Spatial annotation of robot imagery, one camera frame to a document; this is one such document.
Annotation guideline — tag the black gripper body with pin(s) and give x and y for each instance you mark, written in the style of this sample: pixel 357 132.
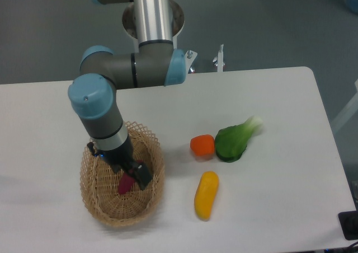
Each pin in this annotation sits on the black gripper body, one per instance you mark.
pixel 119 158

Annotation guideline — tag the yellow toy mango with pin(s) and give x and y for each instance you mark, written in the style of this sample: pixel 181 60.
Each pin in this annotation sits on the yellow toy mango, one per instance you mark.
pixel 205 195

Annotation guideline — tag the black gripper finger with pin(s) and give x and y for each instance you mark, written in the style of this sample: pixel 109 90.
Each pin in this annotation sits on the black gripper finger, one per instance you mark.
pixel 131 174
pixel 142 175

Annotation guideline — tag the purple sweet potato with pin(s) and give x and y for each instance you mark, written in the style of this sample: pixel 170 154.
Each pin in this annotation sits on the purple sweet potato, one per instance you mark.
pixel 125 186

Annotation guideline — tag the woven wicker basket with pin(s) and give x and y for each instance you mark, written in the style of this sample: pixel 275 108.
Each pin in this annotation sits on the woven wicker basket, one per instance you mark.
pixel 116 200

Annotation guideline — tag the white table leg right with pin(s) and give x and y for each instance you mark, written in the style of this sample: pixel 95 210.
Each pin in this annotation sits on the white table leg right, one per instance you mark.
pixel 345 114

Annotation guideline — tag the white metal frame bracket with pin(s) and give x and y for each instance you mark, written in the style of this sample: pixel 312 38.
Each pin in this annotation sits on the white metal frame bracket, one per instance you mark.
pixel 195 63

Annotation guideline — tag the green bok choy toy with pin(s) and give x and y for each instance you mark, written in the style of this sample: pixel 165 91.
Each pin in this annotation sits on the green bok choy toy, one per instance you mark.
pixel 231 142

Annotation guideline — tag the orange toy pepper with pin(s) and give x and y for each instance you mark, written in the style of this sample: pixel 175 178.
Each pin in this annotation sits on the orange toy pepper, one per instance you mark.
pixel 202 145

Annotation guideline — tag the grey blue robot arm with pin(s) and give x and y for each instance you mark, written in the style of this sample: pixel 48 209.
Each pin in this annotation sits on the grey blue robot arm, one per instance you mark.
pixel 102 73

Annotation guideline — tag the black box at table edge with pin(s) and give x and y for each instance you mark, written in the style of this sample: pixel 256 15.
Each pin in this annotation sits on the black box at table edge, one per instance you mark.
pixel 348 222

